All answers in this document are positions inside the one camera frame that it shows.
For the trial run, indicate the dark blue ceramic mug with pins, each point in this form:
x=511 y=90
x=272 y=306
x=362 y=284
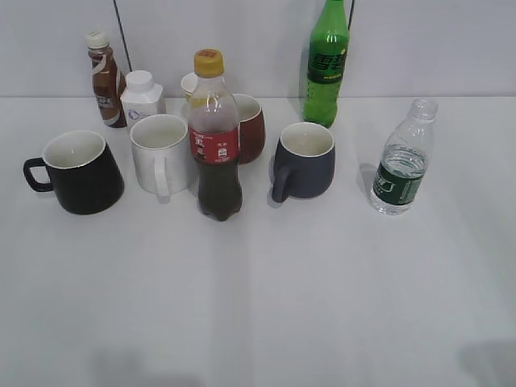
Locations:
x=304 y=162

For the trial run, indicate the cola bottle yellow cap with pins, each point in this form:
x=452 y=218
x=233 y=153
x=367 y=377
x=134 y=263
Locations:
x=213 y=125

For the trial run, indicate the white plastic bottle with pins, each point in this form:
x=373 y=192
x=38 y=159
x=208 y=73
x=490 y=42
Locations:
x=142 y=97

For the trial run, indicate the clear water bottle green label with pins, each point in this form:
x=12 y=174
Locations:
x=405 y=159

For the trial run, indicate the black ceramic mug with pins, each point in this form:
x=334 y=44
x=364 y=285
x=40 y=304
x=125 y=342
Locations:
x=80 y=168

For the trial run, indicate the brown coffee drink bottle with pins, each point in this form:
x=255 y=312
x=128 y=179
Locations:
x=107 y=80

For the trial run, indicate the dark red ceramic mug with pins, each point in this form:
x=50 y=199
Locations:
x=252 y=128

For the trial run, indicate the white ceramic mug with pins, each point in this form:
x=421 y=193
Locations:
x=161 y=154

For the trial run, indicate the green soda bottle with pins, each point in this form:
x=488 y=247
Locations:
x=328 y=49

